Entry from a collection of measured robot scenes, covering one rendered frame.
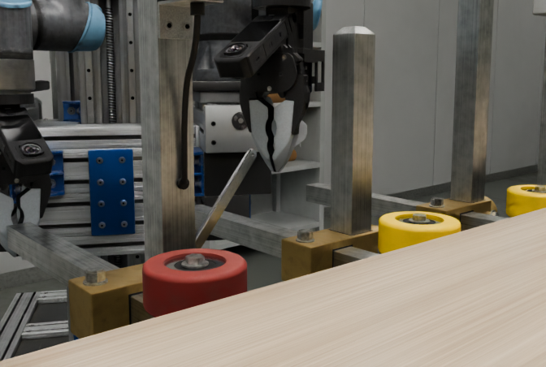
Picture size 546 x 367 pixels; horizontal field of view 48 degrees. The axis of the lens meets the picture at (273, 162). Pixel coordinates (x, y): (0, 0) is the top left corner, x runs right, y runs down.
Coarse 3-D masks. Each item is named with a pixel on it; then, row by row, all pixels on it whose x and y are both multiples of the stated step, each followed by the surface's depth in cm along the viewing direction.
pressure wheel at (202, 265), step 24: (144, 264) 47; (168, 264) 48; (192, 264) 47; (216, 264) 48; (240, 264) 47; (144, 288) 46; (168, 288) 44; (192, 288) 44; (216, 288) 44; (240, 288) 46; (168, 312) 44
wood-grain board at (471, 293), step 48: (432, 240) 56; (480, 240) 56; (528, 240) 56; (288, 288) 43; (336, 288) 43; (384, 288) 43; (432, 288) 43; (480, 288) 43; (528, 288) 43; (96, 336) 35; (144, 336) 35; (192, 336) 35; (240, 336) 35; (288, 336) 35; (336, 336) 35; (384, 336) 35; (432, 336) 35; (480, 336) 35; (528, 336) 35
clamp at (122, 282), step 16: (112, 272) 57; (128, 272) 57; (80, 288) 53; (96, 288) 52; (112, 288) 52; (128, 288) 53; (80, 304) 53; (96, 304) 51; (112, 304) 52; (128, 304) 53; (80, 320) 53; (96, 320) 51; (112, 320) 52; (128, 320) 53; (80, 336) 53
